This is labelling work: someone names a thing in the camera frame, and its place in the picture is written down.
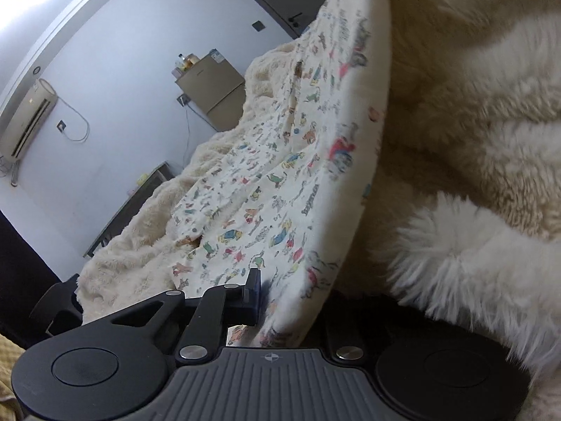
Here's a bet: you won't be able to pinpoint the beige fridge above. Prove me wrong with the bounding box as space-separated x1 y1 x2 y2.
174 48 247 133

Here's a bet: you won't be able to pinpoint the bottles on fridge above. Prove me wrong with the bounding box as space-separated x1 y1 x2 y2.
172 53 200 75

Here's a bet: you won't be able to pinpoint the fluffy cream blanket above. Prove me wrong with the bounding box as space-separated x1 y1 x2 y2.
76 0 561 421

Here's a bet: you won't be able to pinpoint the yellow cloth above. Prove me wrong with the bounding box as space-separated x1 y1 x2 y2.
0 333 28 421

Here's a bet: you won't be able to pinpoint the white air conditioner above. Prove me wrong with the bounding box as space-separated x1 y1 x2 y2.
0 78 59 159

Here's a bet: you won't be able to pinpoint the white air conditioner cable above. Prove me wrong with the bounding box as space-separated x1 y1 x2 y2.
56 95 91 143

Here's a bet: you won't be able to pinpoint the black chair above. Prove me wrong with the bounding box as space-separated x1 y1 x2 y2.
30 274 85 339

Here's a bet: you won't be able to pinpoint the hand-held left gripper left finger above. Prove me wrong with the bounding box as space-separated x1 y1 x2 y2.
109 267 264 365

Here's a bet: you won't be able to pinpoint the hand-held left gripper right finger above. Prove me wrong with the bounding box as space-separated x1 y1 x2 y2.
322 311 382 362

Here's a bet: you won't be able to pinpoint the dark side table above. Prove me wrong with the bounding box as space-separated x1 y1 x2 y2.
82 161 173 259

